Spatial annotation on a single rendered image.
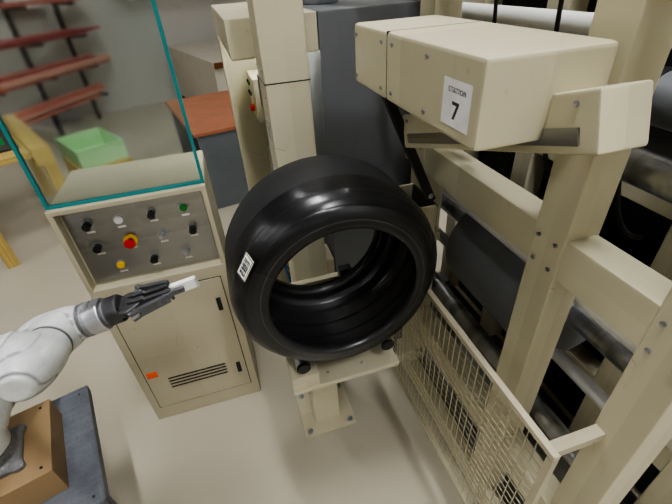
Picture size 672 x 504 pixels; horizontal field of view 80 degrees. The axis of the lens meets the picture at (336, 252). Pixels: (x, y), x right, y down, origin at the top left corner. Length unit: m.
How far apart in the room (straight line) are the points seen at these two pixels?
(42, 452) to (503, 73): 1.57
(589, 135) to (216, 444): 2.05
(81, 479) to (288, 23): 1.49
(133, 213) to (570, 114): 1.46
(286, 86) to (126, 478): 1.92
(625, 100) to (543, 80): 0.12
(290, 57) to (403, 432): 1.76
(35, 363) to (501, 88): 1.03
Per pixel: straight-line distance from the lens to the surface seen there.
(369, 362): 1.41
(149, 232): 1.75
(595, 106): 0.73
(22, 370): 1.05
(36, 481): 1.59
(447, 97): 0.79
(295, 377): 1.32
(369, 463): 2.13
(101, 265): 1.86
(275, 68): 1.20
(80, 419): 1.79
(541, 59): 0.75
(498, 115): 0.73
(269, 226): 0.94
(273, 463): 2.17
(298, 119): 1.25
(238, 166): 4.11
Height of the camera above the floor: 1.90
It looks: 35 degrees down
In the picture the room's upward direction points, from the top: 4 degrees counter-clockwise
